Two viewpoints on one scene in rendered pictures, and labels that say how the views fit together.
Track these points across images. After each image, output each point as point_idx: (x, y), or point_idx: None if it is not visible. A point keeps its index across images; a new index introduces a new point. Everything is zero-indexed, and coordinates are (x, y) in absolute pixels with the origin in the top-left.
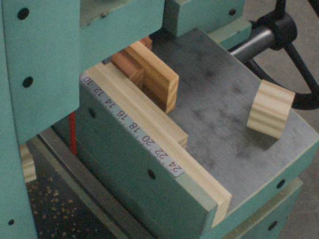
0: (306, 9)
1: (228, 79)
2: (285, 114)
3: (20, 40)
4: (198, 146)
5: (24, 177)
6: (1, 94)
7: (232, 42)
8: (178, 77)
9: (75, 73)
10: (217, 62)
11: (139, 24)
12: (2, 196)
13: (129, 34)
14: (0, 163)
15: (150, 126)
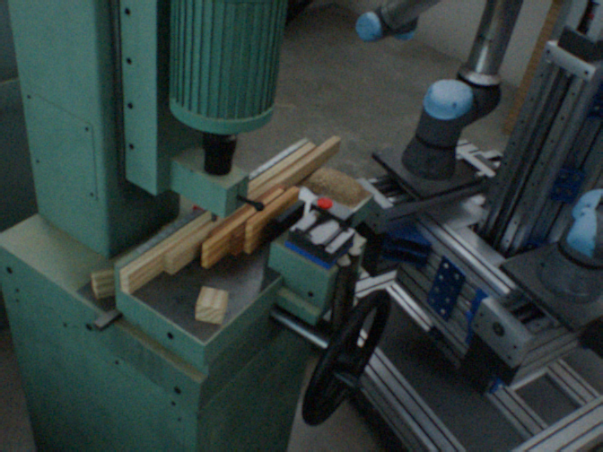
0: None
1: (239, 291)
2: (201, 303)
3: (129, 118)
4: (180, 280)
5: (104, 179)
6: (95, 117)
7: (297, 311)
8: (207, 247)
9: (153, 171)
10: (252, 285)
11: (210, 199)
12: (90, 172)
13: (205, 200)
14: (91, 152)
15: (170, 240)
